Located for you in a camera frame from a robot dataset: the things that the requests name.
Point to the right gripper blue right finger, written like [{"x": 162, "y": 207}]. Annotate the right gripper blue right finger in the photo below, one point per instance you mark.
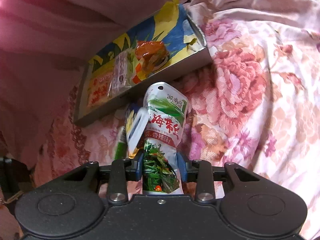
[{"x": 182, "y": 161}]

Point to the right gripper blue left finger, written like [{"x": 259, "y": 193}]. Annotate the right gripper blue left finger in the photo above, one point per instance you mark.
[{"x": 138, "y": 165}]

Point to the navy milk powder stick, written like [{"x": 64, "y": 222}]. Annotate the navy milk powder stick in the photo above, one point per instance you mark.
[{"x": 136, "y": 120}]

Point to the green seaweed snack packet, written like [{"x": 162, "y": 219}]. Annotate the green seaweed snack packet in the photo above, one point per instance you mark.
[{"x": 167, "y": 110}]

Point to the small green snack packet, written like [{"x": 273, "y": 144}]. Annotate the small green snack packet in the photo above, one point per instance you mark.
[{"x": 120, "y": 148}]

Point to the orange rice cracker packet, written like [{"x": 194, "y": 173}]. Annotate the orange rice cracker packet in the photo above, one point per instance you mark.
[{"x": 99, "y": 89}]

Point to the clear wrapped biscuit packet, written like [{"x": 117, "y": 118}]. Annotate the clear wrapped biscuit packet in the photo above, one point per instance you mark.
[{"x": 122, "y": 73}]

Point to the pink floral bedsheet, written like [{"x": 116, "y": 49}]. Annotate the pink floral bedsheet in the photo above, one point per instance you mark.
[{"x": 257, "y": 104}]

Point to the orange red snack packet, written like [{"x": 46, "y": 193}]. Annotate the orange red snack packet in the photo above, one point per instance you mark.
[{"x": 150, "y": 56}]

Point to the colourful cardboard tray box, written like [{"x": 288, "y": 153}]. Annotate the colourful cardboard tray box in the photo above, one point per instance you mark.
[{"x": 183, "y": 39}]

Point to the pink curtain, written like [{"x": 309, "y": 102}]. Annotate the pink curtain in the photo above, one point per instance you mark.
[{"x": 44, "y": 47}]

